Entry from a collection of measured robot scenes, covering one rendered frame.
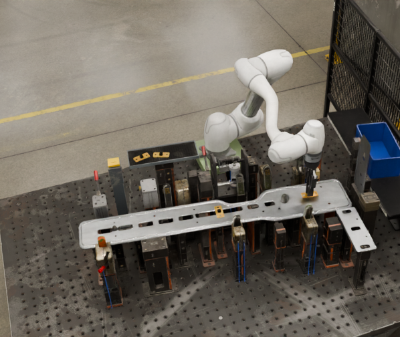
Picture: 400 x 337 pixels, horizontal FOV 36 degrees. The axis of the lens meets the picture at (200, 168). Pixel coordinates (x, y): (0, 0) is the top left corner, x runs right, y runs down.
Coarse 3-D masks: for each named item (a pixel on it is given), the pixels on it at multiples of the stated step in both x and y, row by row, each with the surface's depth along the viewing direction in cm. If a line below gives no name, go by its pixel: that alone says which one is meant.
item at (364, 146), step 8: (360, 144) 304; (368, 144) 294; (360, 152) 306; (368, 152) 295; (360, 160) 307; (368, 160) 296; (360, 168) 309; (360, 176) 311; (360, 184) 313; (360, 192) 314
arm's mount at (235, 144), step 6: (198, 144) 392; (234, 144) 390; (240, 144) 390; (198, 150) 387; (240, 150) 386; (240, 156) 382; (198, 162) 386; (204, 162) 379; (216, 162) 378; (240, 162) 378; (204, 168) 374; (210, 168) 374; (210, 174) 376
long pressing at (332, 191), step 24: (264, 192) 319; (288, 192) 319; (336, 192) 317; (120, 216) 311; (144, 216) 311; (168, 216) 310; (216, 216) 308; (240, 216) 307; (264, 216) 306; (288, 216) 306; (96, 240) 300; (120, 240) 299
